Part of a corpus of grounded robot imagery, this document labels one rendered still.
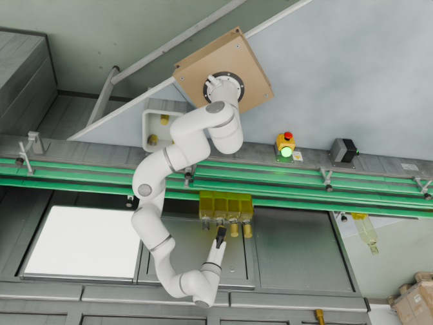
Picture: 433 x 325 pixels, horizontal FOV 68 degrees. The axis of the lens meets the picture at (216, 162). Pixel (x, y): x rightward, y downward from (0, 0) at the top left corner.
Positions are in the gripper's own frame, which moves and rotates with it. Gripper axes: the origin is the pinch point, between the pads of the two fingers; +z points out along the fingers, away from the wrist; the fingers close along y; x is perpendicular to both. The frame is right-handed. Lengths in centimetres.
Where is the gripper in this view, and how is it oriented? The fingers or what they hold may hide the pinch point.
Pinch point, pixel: (220, 235)
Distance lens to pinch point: 131.4
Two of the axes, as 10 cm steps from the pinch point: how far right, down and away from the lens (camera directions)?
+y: 1.6, -7.1, -6.8
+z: 2.3, -6.5, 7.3
